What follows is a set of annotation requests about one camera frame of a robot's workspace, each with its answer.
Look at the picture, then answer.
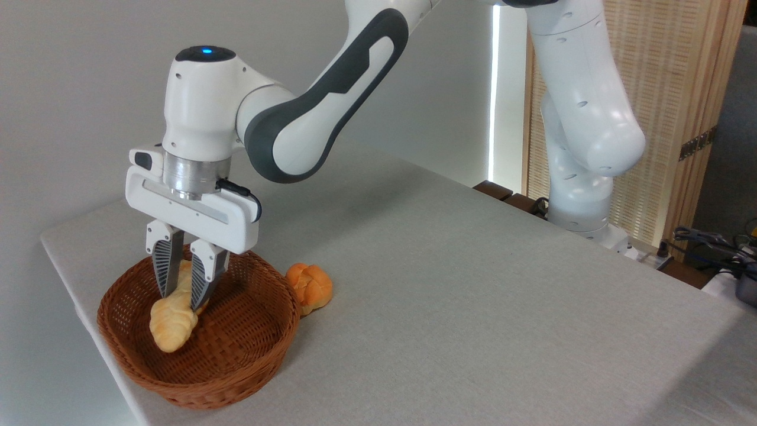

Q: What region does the brown wicker basket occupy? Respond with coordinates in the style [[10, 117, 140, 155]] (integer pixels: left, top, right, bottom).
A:
[[97, 244, 301, 411]]

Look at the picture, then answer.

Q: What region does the wooden slatted folding screen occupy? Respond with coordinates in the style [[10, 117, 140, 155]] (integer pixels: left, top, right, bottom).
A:
[[523, 0, 749, 261]]

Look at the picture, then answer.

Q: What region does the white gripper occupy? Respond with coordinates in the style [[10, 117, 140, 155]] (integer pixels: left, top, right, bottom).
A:
[[125, 146, 262, 312]]

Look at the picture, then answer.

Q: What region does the dark metal screen hinge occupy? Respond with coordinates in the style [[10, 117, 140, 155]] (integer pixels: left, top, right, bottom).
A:
[[678, 127, 718, 162]]

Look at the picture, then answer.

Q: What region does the orange knotted bread bun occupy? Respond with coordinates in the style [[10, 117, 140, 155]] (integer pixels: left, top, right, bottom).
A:
[[286, 263, 334, 317]]

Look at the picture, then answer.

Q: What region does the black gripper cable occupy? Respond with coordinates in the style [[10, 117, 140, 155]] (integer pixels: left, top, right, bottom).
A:
[[215, 178, 263, 224]]

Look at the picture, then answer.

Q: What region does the black cable bundle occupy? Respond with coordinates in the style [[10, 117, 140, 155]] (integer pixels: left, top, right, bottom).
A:
[[672, 226, 757, 268]]

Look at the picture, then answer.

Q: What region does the pale croissant bread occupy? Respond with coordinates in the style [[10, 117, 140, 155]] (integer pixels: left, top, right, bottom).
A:
[[149, 260, 209, 354]]

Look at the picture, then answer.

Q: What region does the white power strip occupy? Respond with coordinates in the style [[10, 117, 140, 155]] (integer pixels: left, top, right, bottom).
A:
[[615, 241, 675, 270]]

